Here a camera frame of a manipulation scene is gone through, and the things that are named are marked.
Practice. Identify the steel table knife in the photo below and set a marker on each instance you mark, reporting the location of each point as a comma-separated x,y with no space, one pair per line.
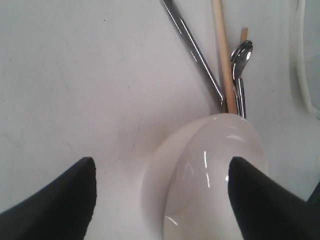
192,46

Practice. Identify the white square plate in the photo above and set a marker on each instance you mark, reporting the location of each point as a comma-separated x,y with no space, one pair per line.
305,51

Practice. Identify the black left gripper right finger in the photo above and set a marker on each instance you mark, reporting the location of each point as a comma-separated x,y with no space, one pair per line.
264,210

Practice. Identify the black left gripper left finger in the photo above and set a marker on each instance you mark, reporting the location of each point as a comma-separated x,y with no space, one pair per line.
62,210

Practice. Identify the white ceramic bowl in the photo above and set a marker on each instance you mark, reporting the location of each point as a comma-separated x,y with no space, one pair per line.
184,192

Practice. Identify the wooden chopstick long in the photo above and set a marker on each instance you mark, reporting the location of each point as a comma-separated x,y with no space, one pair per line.
218,12

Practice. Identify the wooden chopstick short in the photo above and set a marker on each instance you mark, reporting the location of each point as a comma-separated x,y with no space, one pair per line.
244,34

